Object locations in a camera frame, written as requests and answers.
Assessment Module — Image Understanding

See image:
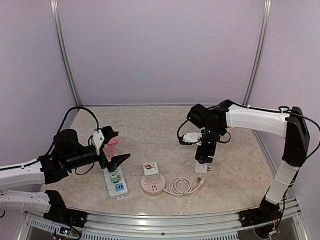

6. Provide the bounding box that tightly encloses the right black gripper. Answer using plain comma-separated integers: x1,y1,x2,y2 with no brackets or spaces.
194,125,223,164

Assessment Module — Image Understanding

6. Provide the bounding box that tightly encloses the pink cube socket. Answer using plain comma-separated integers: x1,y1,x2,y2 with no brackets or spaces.
103,145,117,162

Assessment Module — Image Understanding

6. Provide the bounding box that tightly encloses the pink plug adapter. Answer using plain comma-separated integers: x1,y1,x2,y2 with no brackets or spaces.
105,136,119,148

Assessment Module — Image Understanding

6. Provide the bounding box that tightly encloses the white plug adapter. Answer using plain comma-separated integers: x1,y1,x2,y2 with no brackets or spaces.
194,161,211,174

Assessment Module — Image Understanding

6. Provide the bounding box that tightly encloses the green plug adapter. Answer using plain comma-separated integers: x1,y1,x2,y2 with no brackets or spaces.
109,169,120,184

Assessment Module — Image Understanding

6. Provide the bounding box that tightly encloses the white multicolour power strip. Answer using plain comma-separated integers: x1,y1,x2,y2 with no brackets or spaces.
103,166,129,200

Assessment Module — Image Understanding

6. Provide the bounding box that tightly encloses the white cube socket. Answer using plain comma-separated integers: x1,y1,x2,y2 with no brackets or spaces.
143,161,160,182

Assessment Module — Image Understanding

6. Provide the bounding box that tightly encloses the pink round socket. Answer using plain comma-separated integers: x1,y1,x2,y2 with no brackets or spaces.
140,173,166,196

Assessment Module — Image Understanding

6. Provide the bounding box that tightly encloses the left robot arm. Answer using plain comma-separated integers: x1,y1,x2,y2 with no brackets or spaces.
0,126,131,223

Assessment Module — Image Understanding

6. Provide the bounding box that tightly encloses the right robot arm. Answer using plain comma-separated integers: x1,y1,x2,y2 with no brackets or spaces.
179,99,310,222

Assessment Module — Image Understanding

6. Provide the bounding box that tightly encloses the small circuit board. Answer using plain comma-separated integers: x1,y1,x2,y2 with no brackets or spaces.
59,226,71,236

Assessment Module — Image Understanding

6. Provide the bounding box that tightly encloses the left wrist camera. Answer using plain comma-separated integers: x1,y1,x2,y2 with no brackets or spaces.
92,129,105,156

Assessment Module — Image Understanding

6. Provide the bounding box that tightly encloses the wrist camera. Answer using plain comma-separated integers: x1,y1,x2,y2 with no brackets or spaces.
178,132,202,146
92,129,105,156

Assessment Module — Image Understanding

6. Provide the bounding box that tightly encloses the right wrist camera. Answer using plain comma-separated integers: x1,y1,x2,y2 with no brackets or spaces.
178,132,202,146

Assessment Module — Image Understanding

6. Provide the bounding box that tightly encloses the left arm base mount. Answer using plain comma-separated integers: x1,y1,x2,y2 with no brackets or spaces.
43,208,88,228

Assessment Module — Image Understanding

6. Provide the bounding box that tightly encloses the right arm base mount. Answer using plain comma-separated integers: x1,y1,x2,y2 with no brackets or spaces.
238,207,282,227

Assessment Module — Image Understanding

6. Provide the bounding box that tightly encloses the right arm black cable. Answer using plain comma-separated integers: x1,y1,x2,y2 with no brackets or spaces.
176,104,320,161

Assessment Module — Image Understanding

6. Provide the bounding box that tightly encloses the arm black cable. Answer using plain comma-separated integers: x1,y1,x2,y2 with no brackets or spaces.
176,104,320,161
0,105,100,171

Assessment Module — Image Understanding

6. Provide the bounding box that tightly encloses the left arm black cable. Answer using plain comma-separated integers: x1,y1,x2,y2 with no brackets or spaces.
0,105,100,171

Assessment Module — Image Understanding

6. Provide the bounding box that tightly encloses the aluminium front rail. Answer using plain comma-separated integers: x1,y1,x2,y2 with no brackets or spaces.
23,197,305,240

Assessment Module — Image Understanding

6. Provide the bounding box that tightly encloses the left aluminium frame post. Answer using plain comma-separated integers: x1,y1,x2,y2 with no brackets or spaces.
50,0,82,107

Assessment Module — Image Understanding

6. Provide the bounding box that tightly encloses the aluminium frame post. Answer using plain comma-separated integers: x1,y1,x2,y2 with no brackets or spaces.
243,0,272,105
50,0,82,107

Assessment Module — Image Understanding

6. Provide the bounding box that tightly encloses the right aluminium frame post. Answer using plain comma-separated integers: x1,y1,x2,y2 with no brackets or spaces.
243,0,272,105

